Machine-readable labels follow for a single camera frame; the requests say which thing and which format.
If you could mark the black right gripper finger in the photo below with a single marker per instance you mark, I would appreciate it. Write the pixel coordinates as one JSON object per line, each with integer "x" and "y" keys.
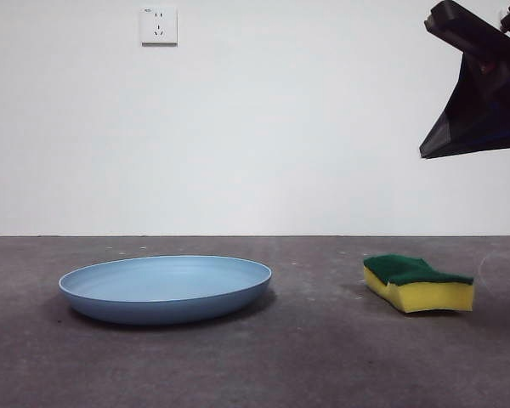
{"x": 480, "y": 110}

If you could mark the yellow sponge with green scourer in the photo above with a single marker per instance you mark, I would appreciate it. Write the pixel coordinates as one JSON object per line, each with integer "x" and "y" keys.
{"x": 433, "y": 297}

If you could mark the blue round plate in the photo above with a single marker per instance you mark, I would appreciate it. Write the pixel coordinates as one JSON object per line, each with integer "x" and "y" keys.
{"x": 166, "y": 293}

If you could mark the white wall socket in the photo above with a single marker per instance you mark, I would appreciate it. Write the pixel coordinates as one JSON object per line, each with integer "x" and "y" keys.
{"x": 160, "y": 25}

